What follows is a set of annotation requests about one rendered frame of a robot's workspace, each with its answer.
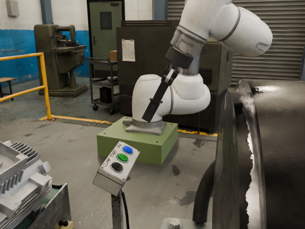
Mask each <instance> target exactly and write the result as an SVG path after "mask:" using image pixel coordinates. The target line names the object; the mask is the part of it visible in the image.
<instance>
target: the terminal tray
mask: <svg viewBox="0 0 305 229"><path fill-rule="evenodd" d="M19 155H22V158H20V157H19ZM27 159H28V156H26V155H24V154H22V153H21V152H19V151H17V150H15V149H13V148H11V147H10V146H8V145H6V144H4V143H2V142H0V197H1V194H5V192H6V190H7V191H9V190H10V187H11V188H13V187H14V185H17V184H18V182H21V180H22V177H23V173H24V170H25V167H26V163H27Z"/></svg>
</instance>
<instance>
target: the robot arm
mask: <svg viewBox="0 0 305 229"><path fill-rule="evenodd" d="M208 38H212V39H215V40H217V41H219V42H220V43H221V44H223V45H224V46H225V47H227V48H229V49H231V50H232V51H234V52H237V53H239V54H241V55H245V56H250V57H255V56H260V55H261V54H263V53H265V52H266V51H267V50H268V49H269V47H270V45H271V43H272V38H273V36H272V32H271V30H270V28H269V27H268V25H267V24H266V23H264V22H263V21H262V20H260V18H259V17H258V16H257V15H255V14H253V13H252V12H250V11H248V10H246V9H244V8H242V7H236V6H235V5H234V4H233V3H232V0H185V7H184V10H183V12H182V16H181V20H180V23H179V25H178V27H177V29H176V31H175V33H174V36H173V39H172V41H170V43H171V44H172V45H173V46H170V48H169V50H168V52H167V54H166V59H167V60H168V61H170V62H171V63H172V64H171V65H170V66H167V67H166V69H165V71H164V75H163V76H162V78H161V77H160V76H158V75H142V76H140V77H139V79H138V80H137V82H136V84H135V86H134V90H133V98H132V113H133V118H132V119H124V120H123V124H124V125H128V126H129V127H127V128H126V132H134V133H142V134H153V135H157V136H160V135H162V130H163V129H164V127H165V126H166V125H167V123H166V122H165V121H162V116H164V115H167V114H173V115H186V114H193V113H197V112H200V111H202V110H204V109H205V108H206V107H207V106H208V105H209V103H210V99H211V95H210V91H209V89H208V87H207V86H206V85H205V84H203V78H202V77H201V76H200V74H199V73H198V71H199V64H200V57H201V50H202V48H203V46H204V45H205V44H206V42H207V40H208ZM177 69H178V71H177Z"/></svg>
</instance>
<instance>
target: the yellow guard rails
mask: <svg viewBox="0 0 305 229"><path fill-rule="evenodd" d="M33 56H40V63H41V71H42V78H43V86H39V87H36V88H32V89H29V90H25V91H22V92H19V93H15V94H12V95H9V96H6V97H3V98H0V102H2V101H5V100H8V99H11V98H14V97H16V96H19V95H23V94H26V93H29V92H33V91H36V90H40V89H44V96H45V103H46V111H47V119H45V121H55V120H57V119H56V118H51V112H50V104H49V93H48V86H47V78H46V70H45V62H44V53H40V52H39V53H33V54H26V55H15V56H7V57H0V61H4V60H13V59H20V58H27V57H33ZM43 120H44V119H43Z"/></svg>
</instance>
